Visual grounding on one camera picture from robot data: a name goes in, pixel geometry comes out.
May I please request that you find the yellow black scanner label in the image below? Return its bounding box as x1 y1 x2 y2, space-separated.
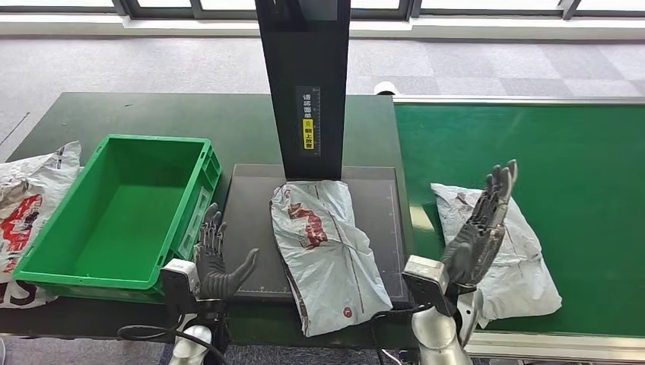
295 85 322 157

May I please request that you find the dark window frame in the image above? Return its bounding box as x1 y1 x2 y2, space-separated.
0 0 645 21

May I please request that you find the large white red-print bag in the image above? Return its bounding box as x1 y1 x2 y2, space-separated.
0 141 83 309

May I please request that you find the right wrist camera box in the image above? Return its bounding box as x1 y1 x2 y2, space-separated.
402 255 458 318

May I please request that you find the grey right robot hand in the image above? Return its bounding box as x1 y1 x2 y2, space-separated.
440 159 519 289

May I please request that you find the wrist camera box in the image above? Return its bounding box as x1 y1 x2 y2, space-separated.
402 255 458 318
160 258 201 314

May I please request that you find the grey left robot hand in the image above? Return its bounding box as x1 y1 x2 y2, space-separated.
193 202 261 301

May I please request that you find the green plastic crate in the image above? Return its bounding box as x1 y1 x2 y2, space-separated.
12 133 223 304

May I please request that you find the green conveyor belt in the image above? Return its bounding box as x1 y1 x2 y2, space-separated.
392 103 645 338

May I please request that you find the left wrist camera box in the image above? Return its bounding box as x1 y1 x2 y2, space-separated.
160 258 201 314

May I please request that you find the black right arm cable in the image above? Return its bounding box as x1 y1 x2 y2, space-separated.
369 301 435 365

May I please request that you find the black inbound scanner machine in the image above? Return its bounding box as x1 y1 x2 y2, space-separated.
221 0 412 304

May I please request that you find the grey parcel bag red logo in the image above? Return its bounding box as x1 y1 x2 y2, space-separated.
269 179 394 338

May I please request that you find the white window ledge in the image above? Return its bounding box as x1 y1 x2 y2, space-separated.
0 14 645 43

